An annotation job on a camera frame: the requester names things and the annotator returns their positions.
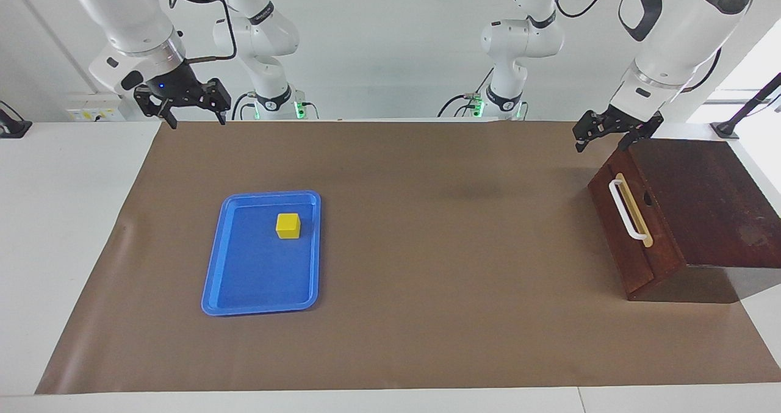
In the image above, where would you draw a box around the wooden drawer with white handle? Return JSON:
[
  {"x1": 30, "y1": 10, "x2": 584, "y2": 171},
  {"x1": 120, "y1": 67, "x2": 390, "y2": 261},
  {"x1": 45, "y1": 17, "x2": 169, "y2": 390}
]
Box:
[{"x1": 608, "y1": 146, "x2": 686, "y2": 278}]

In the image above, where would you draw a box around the yellow cube block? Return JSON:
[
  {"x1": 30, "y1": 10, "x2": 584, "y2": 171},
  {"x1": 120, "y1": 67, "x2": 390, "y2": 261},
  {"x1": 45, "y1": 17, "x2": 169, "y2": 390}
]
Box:
[{"x1": 276, "y1": 213, "x2": 301, "y2": 240}]

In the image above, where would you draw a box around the dark wooden cabinet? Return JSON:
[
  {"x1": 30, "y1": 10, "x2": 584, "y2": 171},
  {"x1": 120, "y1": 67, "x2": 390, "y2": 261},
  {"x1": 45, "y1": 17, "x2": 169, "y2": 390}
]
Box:
[{"x1": 588, "y1": 137, "x2": 781, "y2": 304}]

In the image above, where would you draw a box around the black stand with pole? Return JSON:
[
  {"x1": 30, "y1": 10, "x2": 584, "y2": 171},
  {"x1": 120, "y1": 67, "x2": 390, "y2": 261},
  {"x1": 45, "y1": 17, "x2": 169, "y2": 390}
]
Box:
[{"x1": 711, "y1": 73, "x2": 781, "y2": 140}]

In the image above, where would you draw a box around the black table clamp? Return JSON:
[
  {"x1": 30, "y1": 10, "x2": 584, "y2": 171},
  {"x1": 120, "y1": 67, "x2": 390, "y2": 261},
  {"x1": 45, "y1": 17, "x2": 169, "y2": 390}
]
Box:
[{"x1": 0, "y1": 100, "x2": 32, "y2": 139}]

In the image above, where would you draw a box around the blue plastic tray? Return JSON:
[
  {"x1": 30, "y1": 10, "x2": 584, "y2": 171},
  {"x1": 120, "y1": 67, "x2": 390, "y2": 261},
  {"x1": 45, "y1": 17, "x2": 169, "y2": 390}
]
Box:
[{"x1": 201, "y1": 190, "x2": 322, "y2": 317}]

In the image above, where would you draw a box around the brown paper mat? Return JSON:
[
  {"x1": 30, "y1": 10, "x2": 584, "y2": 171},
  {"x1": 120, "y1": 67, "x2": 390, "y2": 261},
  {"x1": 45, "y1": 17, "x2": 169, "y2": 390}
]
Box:
[{"x1": 35, "y1": 119, "x2": 781, "y2": 395}]

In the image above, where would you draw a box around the black right base cable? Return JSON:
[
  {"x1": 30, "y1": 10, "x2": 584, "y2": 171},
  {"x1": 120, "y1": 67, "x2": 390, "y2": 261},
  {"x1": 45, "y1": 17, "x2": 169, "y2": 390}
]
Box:
[{"x1": 231, "y1": 92, "x2": 257, "y2": 121}]

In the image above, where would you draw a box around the black base cable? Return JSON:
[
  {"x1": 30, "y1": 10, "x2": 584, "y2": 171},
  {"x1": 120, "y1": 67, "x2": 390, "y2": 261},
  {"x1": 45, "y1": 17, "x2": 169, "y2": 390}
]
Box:
[
  {"x1": 231, "y1": 92, "x2": 257, "y2": 121},
  {"x1": 437, "y1": 65, "x2": 495, "y2": 119}
]

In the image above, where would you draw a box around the white wall power socket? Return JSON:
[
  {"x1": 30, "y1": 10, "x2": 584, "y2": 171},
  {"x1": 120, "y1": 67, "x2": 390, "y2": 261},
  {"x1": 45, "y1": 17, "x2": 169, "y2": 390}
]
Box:
[{"x1": 66, "y1": 93, "x2": 126, "y2": 123}]

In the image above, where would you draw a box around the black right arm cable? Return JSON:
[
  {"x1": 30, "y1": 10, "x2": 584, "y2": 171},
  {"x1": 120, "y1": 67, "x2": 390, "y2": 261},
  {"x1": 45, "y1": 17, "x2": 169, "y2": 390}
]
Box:
[{"x1": 186, "y1": 0, "x2": 238, "y2": 65}]

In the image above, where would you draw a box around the black left base cable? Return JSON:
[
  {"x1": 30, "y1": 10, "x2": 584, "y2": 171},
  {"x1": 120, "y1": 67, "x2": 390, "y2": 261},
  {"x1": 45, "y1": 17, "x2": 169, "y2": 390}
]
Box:
[{"x1": 437, "y1": 65, "x2": 495, "y2": 119}]

